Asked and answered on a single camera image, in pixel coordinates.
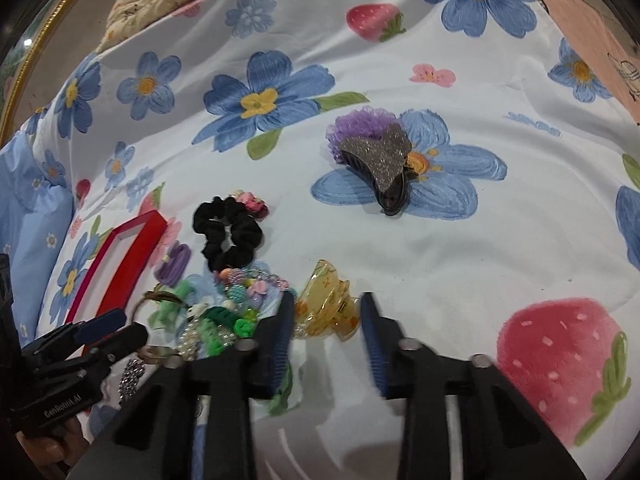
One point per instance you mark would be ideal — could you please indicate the black velvet scrunchie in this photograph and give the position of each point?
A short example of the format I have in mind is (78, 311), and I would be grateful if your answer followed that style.
(231, 233)

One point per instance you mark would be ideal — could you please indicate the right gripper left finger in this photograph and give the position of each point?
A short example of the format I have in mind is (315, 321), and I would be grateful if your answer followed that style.
(273, 335)

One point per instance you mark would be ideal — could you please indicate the red jewelry tray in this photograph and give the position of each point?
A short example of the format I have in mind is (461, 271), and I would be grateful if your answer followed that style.
(119, 263)

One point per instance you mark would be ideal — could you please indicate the person's left hand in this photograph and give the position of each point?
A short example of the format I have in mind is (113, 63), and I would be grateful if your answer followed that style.
(48, 454)

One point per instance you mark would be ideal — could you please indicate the purple tulle scrunchie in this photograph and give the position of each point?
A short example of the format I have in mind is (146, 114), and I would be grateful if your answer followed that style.
(368, 122)

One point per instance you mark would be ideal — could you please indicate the pink patterned cloth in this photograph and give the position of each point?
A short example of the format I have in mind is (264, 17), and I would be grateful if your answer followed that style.
(594, 32)

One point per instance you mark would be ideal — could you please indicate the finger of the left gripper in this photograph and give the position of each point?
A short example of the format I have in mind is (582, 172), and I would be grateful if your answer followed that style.
(68, 338)
(101, 356)

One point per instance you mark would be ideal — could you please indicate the pink flower hair clip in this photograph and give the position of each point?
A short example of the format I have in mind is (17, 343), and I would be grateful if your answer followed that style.
(253, 205)

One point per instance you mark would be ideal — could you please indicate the gold framed picture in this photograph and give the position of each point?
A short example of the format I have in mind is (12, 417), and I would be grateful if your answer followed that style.
(24, 35)

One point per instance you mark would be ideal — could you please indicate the glitter black hair claw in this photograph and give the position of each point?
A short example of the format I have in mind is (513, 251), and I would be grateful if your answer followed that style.
(383, 163)

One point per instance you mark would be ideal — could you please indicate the amber translucent hair claw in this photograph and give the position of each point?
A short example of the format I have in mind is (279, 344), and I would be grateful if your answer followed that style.
(326, 305)

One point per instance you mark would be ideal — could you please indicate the light blue pillow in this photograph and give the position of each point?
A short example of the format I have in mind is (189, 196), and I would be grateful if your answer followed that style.
(35, 215)

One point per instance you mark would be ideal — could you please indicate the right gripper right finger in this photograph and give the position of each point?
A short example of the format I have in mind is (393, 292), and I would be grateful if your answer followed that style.
(382, 336)

